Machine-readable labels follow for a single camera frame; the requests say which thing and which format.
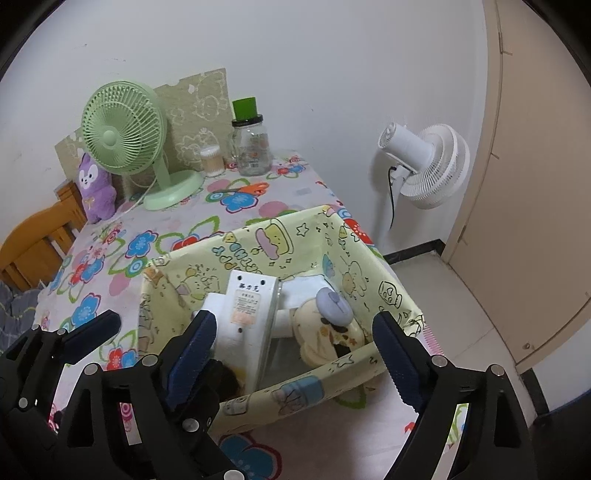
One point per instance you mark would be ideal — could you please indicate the wooden chair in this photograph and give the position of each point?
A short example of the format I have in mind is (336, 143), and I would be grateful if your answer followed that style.
(32, 244)

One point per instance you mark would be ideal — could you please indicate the green plastic cup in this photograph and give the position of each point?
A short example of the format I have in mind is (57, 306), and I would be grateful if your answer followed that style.
(244, 108)

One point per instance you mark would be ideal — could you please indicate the beige printed wall board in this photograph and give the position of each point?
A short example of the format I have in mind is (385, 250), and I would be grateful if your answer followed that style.
(203, 97)

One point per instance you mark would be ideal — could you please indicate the purple plush toy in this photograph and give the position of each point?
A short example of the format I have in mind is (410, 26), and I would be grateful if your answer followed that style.
(94, 194)

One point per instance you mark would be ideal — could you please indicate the glass jar mug black lid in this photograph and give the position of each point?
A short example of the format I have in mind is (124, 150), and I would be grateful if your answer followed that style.
(251, 147)

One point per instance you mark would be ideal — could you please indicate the white charger plug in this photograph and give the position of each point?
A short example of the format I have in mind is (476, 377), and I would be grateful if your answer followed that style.
(217, 304)

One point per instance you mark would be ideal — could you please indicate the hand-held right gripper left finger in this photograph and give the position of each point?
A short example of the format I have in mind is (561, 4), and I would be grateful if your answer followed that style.
(194, 355)

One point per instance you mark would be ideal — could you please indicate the yellow printed fabric storage box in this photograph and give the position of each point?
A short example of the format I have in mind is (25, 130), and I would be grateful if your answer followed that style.
(295, 230)

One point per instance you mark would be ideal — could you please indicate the floral tablecloth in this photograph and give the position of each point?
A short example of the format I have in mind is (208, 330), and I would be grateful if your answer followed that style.
(92, 258)

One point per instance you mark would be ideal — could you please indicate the beige wooden door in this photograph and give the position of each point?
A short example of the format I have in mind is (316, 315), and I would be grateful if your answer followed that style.
(545, 184)

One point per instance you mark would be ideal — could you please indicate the white power strip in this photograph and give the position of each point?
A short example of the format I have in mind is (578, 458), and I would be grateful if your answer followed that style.
(249, 332)

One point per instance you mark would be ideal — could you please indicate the green desk fan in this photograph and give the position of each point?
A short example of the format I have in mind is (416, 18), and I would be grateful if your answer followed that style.
(120, 134)

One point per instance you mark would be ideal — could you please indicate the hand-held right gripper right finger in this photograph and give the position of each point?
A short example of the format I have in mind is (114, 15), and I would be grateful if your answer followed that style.
(397, 364)

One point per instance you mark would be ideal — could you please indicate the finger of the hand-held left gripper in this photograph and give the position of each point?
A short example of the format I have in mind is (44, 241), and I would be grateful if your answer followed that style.
(92, 332)
(198, 434)

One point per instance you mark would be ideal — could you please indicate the blue plaid blanket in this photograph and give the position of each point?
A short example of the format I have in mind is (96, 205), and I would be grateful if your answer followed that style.
(16, 318)

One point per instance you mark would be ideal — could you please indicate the clear cotton swab container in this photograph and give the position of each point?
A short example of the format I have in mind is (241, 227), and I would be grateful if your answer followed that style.
(211, 164)

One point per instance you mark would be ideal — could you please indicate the white standing fan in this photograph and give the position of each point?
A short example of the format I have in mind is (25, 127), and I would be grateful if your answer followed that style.
(434, 161)

